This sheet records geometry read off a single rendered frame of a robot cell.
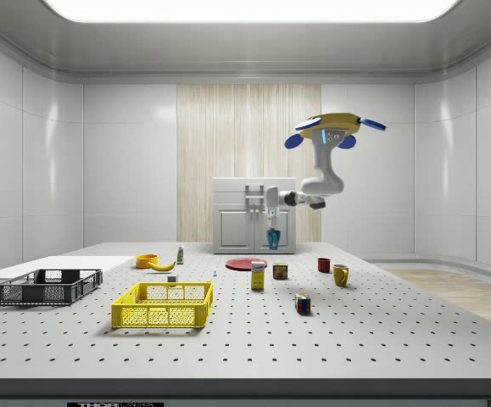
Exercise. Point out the yellow bowl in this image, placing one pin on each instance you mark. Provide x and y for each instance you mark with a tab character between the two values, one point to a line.
143	261

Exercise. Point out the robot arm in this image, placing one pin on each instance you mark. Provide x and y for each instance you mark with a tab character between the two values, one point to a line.
325	169

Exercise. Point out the small white bottle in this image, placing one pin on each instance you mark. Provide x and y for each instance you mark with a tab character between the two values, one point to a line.
180	255

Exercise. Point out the blue mug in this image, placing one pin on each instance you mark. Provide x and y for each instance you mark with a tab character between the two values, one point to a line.
273	241

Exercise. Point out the red mug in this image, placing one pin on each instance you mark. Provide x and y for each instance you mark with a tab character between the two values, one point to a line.
323	265

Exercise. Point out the white cabinet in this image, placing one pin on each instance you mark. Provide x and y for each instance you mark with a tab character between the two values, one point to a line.
232	229

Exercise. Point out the red plate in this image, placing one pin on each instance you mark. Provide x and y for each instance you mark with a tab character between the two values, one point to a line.
241	264

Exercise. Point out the banana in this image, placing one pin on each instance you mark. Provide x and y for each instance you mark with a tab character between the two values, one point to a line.
162	267

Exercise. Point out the yellow basket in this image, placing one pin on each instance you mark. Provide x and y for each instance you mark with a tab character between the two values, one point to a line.
160	316

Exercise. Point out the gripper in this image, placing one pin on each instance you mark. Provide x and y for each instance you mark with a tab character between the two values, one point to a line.
272	220

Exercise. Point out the yellow mug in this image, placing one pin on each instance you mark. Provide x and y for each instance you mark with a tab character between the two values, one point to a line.
339	276

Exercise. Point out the yellow white box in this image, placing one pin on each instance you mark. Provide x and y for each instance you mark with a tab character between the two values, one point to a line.
258	277

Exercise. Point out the dark grey basket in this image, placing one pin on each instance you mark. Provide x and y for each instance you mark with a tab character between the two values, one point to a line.
24	292

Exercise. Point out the grey cube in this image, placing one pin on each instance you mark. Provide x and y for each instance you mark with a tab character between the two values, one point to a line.
172	279

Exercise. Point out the puzzle cube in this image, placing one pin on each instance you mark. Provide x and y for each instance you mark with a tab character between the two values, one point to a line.
302	304

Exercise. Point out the drone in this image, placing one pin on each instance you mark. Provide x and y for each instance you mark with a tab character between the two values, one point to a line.
334	120

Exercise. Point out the flat-sided can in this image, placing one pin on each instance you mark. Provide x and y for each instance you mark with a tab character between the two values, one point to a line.
280	271

